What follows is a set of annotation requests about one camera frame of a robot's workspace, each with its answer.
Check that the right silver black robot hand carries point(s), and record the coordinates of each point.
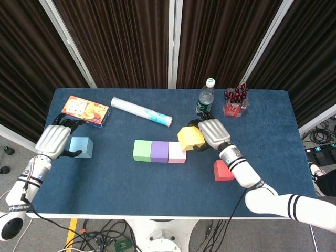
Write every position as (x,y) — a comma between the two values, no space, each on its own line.
(215,134)

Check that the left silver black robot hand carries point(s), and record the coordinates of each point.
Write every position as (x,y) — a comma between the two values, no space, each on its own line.
(52,141)

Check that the yellow foam cube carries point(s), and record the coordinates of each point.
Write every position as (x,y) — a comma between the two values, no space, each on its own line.
(190,139)

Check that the light blue foam cube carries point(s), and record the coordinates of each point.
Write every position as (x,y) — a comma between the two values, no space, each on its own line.
(81,147)

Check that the pink foam cube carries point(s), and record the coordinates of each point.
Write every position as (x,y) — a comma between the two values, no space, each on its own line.
(174,155)

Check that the purple foam cube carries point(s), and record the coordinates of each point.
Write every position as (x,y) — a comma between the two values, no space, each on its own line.
(159,152)

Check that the green foam cube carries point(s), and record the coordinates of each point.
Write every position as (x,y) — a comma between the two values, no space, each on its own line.
(141,151)

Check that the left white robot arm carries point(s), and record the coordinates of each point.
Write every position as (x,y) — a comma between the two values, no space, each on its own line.
(26,189)

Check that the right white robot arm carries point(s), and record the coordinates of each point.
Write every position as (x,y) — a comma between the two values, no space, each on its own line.
(262,202)

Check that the red foam cube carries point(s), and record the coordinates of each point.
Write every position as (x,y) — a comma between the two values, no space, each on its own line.
(221,172)

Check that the clear plastic box red contents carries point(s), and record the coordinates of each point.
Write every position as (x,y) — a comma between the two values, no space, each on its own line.
(235,109)

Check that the clear green-label water bottle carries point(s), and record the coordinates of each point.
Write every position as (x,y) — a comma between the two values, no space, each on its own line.
(204,101)

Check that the dark red grape bunch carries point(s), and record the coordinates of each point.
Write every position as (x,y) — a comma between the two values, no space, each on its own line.
(236,95)

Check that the blue orange snack box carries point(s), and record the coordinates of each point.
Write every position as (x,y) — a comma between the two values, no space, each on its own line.
(84,111)

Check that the black floor object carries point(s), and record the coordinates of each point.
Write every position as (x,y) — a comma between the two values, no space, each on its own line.
(9,150)
(4,170)

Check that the blue table cloth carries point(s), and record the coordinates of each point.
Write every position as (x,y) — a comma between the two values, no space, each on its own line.
(157,189)

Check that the dark brown pleated curtain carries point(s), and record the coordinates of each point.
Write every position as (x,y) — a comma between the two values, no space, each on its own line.
(118,39)
(309,65)
(223,39)
(26,65)

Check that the white plastic wrap roll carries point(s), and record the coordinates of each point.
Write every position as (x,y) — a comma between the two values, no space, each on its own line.
(136,109)

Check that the yellow floor tape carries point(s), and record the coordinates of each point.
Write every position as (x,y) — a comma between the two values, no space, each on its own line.
(71,231)

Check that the orange plastic object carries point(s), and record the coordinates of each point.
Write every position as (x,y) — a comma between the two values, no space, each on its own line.
(83,231)

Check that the white black sneaker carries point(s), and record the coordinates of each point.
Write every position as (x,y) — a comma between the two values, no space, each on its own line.
(316,170)

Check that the person leg black trousers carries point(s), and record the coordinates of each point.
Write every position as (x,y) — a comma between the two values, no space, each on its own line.
(328,183)

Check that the green circuit board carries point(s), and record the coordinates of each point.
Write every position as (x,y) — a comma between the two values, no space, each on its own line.
(122,245)

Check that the white partition base rail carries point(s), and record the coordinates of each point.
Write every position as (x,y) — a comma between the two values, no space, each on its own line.
(317,119)
(18,137)

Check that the white table frame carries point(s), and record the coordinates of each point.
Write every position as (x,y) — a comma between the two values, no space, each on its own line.
(157,216)

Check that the white partition post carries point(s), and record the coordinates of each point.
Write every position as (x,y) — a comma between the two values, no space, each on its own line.
(267,39)
(67,39)
(175,39)

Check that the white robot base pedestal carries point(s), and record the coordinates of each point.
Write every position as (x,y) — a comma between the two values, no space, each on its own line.
(162,236)

